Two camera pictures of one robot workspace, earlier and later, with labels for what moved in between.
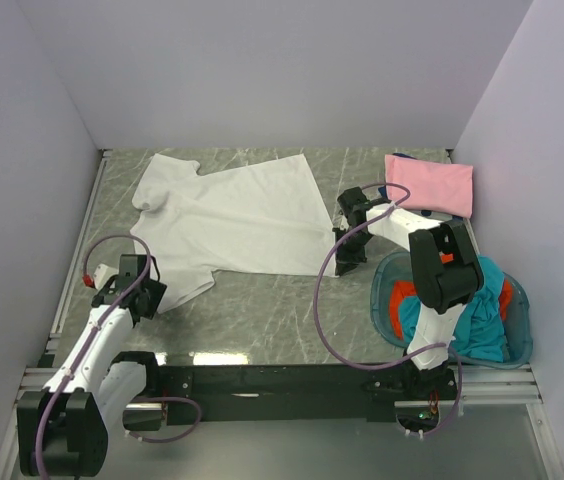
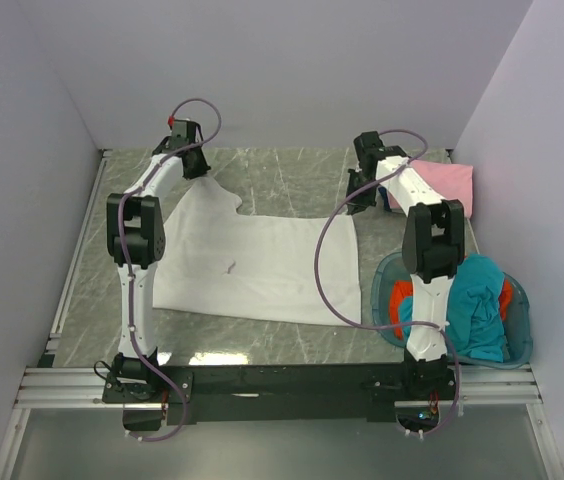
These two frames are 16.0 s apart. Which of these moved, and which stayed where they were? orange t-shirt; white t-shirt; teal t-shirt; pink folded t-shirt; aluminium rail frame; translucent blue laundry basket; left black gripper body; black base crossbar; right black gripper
Moved: right black gripper; left black gripper body; white t-shirt
Stayed: orange t-shirt; aluminium rail frame; translucent blue laundry basket; pink folded t-shirt; black base crossbar; teal t-shirt
